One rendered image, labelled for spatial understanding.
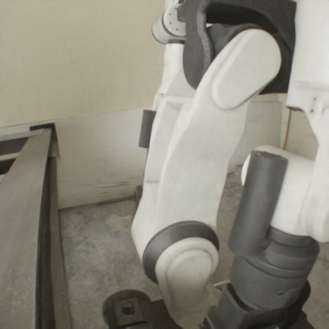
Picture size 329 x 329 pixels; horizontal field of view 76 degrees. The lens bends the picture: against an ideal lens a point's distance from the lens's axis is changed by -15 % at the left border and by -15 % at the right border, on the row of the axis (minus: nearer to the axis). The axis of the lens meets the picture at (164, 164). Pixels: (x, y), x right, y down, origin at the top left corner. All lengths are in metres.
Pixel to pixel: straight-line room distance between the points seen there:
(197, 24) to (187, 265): 0.38
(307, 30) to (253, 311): 0.29
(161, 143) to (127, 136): 1.55
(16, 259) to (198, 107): 0.36
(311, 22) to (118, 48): 1.86
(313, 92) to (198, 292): 0.37
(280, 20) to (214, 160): 0.26
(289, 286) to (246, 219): 0.09
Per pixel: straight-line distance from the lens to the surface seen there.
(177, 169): 0.37
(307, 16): 0.25
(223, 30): 0.40
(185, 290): 0.44
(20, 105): 1.97
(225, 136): 0.36
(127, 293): 0.95
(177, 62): 0.61
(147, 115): 0.60
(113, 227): 1.68
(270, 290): 0.27
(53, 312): 0.65
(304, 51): 0.24
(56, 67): 1.96
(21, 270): 0.40
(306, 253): 0.26
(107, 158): 1.99
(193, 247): 0.39
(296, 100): 0.23
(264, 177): 0.21
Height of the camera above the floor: 0.90
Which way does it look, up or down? 18 degrees down
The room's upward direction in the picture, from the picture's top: 3 degrees counter-clockwise
